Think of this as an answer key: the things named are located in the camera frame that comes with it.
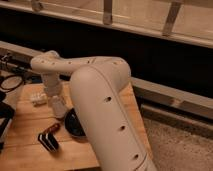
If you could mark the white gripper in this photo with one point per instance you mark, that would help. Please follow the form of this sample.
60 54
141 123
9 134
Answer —
59 107

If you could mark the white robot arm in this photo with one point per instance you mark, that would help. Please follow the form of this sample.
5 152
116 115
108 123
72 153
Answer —
95 83

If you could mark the red brown marker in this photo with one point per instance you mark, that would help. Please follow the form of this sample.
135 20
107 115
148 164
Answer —
52 129

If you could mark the black bowl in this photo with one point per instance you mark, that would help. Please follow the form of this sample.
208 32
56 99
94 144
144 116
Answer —
72 124

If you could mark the white toy block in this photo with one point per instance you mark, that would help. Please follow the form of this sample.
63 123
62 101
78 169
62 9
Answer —
38 99

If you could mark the black device at left edge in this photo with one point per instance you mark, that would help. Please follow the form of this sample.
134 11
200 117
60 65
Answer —
6 116

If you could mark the metal window railing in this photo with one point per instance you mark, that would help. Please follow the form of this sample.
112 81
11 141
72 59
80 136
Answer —
186 21

